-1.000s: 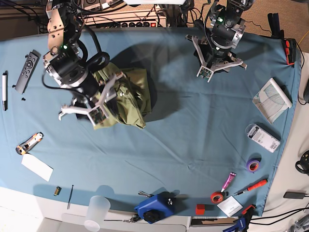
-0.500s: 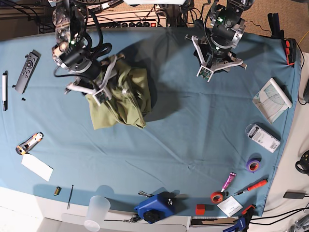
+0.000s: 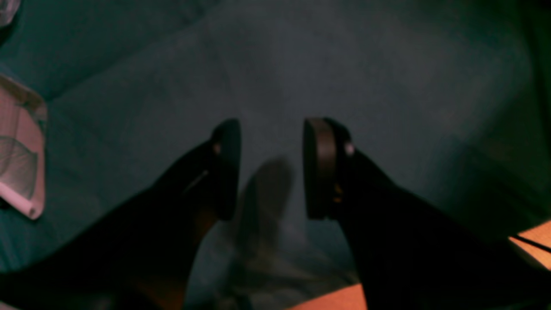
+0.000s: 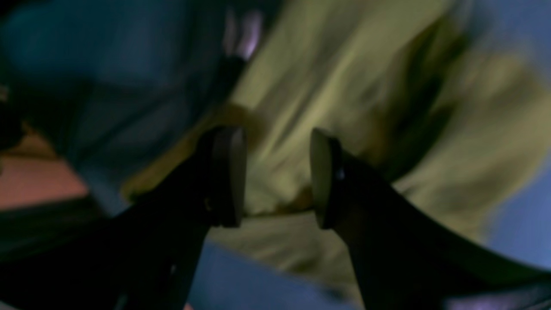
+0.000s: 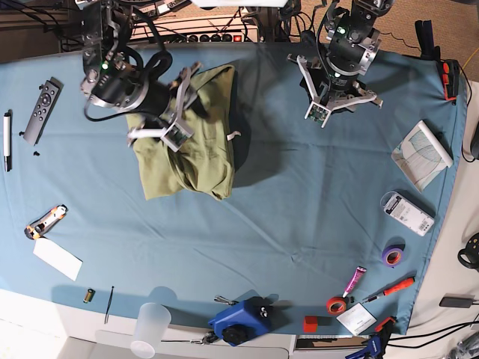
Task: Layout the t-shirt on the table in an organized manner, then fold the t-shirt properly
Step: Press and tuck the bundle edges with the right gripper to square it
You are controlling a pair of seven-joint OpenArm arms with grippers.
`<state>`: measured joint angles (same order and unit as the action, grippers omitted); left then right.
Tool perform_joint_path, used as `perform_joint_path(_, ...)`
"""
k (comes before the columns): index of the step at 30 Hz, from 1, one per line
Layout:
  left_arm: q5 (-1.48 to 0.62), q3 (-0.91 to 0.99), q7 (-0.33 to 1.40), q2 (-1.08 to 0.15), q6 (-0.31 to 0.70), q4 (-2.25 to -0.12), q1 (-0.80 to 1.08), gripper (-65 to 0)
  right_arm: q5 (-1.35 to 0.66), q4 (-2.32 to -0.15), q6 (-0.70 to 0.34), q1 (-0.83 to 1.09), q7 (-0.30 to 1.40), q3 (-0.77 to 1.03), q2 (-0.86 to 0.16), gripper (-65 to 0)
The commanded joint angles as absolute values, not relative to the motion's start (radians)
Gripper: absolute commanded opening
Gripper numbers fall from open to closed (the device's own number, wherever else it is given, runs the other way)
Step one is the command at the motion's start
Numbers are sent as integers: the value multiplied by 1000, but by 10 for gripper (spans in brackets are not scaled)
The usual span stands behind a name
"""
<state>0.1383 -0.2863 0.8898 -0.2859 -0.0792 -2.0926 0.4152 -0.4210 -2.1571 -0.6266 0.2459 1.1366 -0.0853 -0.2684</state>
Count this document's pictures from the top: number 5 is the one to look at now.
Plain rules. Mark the small green battery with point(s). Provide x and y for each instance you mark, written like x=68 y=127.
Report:
x=89 y=296

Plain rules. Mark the black remote control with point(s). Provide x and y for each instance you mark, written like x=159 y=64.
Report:
x=49 y=94

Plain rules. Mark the blue plastic device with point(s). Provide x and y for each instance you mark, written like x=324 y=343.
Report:
x=242 y=321

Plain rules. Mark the white marker pen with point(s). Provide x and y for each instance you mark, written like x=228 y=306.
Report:
x=7 y=120

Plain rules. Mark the white paper card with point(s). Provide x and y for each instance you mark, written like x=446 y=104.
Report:
x=57 y=257

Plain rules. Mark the clear plastic cup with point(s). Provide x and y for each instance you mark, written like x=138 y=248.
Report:
x=152 y=323

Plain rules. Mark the red block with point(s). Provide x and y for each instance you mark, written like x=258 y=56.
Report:
x=310 y=324

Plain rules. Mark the red tape roll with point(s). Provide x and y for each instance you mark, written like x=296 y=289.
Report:
x=336 y=305

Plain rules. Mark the blue clamp bottom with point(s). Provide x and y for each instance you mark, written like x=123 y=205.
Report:
x=375 y=346

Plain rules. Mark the black tweezers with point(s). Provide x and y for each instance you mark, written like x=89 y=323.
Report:
x=109 y=303

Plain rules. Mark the orange black clamp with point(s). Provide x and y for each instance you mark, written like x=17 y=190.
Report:
x=450 y=78

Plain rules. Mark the black power adapter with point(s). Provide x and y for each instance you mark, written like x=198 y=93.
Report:
x=456 y=302

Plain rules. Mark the keys on ring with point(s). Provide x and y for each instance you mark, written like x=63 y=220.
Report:
x=209 y=338

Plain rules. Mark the blue clamp top right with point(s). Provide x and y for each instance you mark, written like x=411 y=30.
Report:
x=424 y=33

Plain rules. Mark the power strip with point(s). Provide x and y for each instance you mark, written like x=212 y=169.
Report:
x=207 y=38

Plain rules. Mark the pink glue tube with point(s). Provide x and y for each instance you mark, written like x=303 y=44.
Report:
x=358 y=274

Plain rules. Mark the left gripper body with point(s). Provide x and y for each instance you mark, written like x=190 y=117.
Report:
x=324 y=100

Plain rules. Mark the clear plastic case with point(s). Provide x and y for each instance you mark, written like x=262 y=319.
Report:
x=408 y=214

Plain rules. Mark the purple tape roll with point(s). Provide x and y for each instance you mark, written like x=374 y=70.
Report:
x=392 y=255

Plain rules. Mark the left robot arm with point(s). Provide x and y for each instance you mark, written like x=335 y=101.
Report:
x=347 y=44

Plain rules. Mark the blue clamp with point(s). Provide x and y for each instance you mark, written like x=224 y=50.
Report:
x=375 y=346
x=424 y=33

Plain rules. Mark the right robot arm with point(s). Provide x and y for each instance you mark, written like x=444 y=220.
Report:
x=116 y=76

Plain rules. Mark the blue tablecloth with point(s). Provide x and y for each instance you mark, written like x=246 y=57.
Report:
x=303 y=214

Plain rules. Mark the orange utility knife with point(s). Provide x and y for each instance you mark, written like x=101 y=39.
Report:
x=43 y=225

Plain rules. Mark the green t-shirt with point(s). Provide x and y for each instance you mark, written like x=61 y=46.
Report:
x=205 y=163

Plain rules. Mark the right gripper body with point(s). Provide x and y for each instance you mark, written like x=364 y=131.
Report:
x=163 y=110

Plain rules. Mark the orange screwdriver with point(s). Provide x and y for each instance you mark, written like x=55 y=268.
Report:
x=392 y=289

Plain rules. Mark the white square card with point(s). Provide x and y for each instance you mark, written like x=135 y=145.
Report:
x=357 y=319

